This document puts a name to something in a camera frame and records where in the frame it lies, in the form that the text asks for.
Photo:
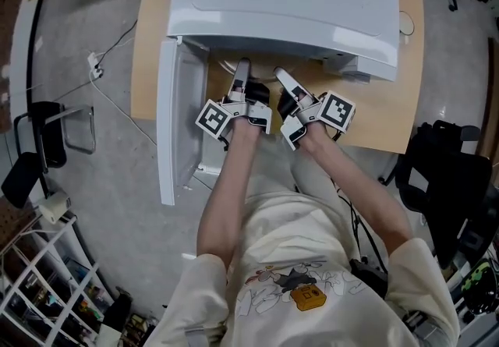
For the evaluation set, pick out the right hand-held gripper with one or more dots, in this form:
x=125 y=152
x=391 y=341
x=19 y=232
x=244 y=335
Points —
x=335 y=109

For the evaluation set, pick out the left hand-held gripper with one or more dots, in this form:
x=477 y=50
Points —
x=212 y=119

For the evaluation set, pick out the glass turntable plate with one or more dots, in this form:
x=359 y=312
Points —
x=227 y=66

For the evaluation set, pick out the person's right forearm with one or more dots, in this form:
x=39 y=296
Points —
x=351 y=189

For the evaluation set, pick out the person's left forearm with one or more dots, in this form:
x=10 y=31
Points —
x=230 y=189

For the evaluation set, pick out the beige trousers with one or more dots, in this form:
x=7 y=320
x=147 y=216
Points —
x=312 y=174

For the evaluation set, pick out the white round table grommet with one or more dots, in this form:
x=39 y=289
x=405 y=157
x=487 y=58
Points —
x=406 y=25

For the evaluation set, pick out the white power strip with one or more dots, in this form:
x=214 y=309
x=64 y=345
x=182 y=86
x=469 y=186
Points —
x=93 y=62

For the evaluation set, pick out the cream printed t-shirt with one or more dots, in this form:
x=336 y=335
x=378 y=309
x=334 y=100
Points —
x=296 y=244

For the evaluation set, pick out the brown wooden board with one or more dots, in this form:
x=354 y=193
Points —
x=490 y=103

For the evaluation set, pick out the black waist pack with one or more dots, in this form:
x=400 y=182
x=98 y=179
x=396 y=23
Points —
x=366 y=273

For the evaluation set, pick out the small white box device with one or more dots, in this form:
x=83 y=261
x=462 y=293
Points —
x=54 y=207

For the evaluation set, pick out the green and black gadget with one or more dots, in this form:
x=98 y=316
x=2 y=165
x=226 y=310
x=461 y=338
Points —
x=477 y=283

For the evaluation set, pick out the white grid shelf rack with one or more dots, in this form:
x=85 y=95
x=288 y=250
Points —
x=47 y=279

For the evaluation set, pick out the black metal-frame chair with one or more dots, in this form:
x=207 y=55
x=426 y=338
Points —
x=47 y=135

